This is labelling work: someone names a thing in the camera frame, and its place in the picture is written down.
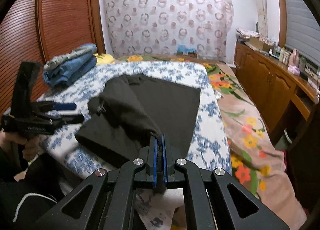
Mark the grey folded garment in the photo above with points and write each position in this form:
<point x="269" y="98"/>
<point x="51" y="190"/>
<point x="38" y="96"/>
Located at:
<point x="60" y="59"/>

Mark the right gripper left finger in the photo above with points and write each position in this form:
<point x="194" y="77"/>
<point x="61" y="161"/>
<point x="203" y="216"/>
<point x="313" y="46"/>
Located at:
<point x="106" y="199"/>

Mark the cardboard box with blue cloth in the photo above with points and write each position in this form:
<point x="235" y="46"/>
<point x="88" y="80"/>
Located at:
<point x="184" y="50"/>

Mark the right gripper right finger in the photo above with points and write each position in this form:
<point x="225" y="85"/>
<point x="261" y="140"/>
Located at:
<point x="214" y="199"/>

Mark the pink bottle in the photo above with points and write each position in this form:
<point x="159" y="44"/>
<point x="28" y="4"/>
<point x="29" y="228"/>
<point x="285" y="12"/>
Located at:
<point x="294" y="58"/>

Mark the yellow plush toy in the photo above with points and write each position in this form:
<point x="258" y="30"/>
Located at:
<point x="104" y="59"/>

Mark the brown louvered wardrobe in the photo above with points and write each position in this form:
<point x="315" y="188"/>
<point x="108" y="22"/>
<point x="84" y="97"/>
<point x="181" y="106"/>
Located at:
<point x="38" y="30"/>

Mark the black pants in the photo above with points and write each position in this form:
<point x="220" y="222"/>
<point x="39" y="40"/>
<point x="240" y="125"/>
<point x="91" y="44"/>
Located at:
<point x="133" y="108"/>

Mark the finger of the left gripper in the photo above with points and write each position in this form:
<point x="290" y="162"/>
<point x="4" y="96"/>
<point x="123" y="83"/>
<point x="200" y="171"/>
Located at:
<point x="54" y="106"/>
<point x="67" y="119"/>

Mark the grey window blind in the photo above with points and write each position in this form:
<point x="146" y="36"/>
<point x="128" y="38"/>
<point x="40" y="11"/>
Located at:
<point x="302" y="31"/>

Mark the folded floral cloth pile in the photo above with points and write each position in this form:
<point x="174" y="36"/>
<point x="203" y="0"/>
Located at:
<point x="244" y="35"/>

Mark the blue floral white bedsheet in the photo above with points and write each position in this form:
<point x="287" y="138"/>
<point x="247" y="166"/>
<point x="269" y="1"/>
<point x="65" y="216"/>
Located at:
<point x="209" y="148"/>

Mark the person's left hand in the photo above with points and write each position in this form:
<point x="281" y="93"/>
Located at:
<point x="30" y="146"/>

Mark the colourful floral blanket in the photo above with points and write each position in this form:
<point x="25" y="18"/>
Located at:
<point x="255" y="163"/>

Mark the cardboard box on cabinet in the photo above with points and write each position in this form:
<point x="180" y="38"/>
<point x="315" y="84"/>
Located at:
<point x="258" y="44"/>

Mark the blue denim jeans stack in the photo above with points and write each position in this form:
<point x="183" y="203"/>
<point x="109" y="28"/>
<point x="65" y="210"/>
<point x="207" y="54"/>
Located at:
<point x="70" y="71"/>

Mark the pink circle patterned curtain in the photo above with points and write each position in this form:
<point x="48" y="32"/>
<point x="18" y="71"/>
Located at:
<point x="157" y="27"/>

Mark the wooden sideboard cabinet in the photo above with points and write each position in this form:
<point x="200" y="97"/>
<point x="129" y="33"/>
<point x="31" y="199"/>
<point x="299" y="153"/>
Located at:
<point x="285" y="101"/>

